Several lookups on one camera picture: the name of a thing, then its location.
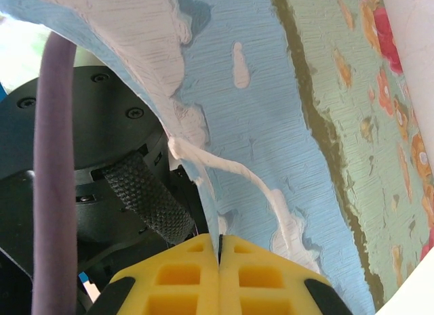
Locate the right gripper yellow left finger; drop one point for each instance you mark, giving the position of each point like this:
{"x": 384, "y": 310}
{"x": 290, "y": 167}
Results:
{"x": 176, "y": 277}

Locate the painted print paper gift bag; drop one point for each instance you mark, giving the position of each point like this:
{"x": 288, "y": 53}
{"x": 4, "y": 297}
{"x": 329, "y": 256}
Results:
{"x": 254, "y": 108}

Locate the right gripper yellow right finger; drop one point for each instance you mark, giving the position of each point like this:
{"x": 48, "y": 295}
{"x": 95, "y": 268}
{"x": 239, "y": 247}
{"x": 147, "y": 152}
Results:
{"x": 261, "y": 277}

